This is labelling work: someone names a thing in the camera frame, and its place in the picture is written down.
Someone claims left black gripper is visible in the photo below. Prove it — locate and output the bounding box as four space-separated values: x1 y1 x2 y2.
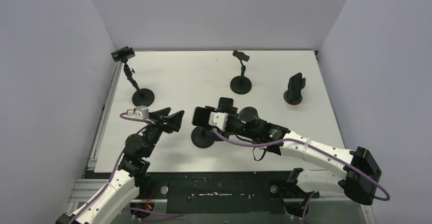
143 108 184 158

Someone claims brown wooden round phone stand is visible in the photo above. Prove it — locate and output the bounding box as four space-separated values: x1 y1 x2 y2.
283 90 303 105

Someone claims black smartphone white edge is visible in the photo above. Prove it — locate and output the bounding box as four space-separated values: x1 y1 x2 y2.
192 106 215 128

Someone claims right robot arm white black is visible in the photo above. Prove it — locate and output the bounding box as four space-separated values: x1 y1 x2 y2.
208 98 390 206

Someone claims dark blue-edged smartphone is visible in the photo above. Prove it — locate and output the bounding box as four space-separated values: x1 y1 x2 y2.
287 72 306 97

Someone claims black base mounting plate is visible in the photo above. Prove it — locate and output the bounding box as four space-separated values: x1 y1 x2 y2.
84 170 345 215

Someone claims black round-base phone stand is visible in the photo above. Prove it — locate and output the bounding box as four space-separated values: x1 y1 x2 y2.
230 50 252 95

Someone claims tall black tripod phone stand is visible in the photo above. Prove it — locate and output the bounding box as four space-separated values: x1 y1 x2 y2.
121 59 155 106

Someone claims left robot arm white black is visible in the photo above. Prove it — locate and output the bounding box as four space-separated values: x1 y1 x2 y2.
56 105 185 223

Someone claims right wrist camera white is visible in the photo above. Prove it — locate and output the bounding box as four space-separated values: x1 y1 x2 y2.
208 112 229 131

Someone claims aluminium frame rail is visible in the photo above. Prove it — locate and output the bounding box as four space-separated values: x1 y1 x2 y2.
56 64 123 223

